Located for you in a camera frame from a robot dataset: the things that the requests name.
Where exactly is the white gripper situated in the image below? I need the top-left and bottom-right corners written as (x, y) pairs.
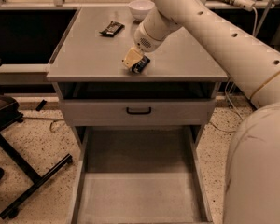
top-left (122, 22), bottom-right (163, 69)

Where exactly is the blue rxbar blueberry bar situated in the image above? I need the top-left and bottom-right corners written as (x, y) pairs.
top-left (131, 56), bottom-right (150, 74)

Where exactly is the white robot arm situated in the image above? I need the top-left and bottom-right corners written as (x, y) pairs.
top-left (122, 0), bottom-right (280, 224)

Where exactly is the closed grey top drawer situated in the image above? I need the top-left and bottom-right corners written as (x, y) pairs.
top-left (59, 99), bottom-right (215, 127)

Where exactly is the grey drawer cabinet counter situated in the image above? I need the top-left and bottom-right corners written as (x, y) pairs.
top-left (48, 7), bottom-right (227, 148)

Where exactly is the open grey middle drawer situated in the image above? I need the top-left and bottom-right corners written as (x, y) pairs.
top-left (66, 127), bottom-right (214, 224)

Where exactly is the dark snack bar wrapper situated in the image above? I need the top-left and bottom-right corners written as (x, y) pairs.
top-left (100, 21), bottom-right (125, 37)

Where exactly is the white ceramic bowl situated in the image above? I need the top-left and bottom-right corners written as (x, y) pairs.
top-left (129, 0), bottom-right (155, 21)

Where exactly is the black office chair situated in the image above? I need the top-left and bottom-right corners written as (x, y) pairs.
top-left (0, 53), bottom-right (74, 220)

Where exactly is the black drawer handle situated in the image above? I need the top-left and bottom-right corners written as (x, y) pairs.
top-left (126, 107), bottom-right (152, 115)

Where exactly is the white cable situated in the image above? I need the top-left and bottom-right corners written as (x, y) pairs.
top-left (208, 7), bottom-right (280, 133)

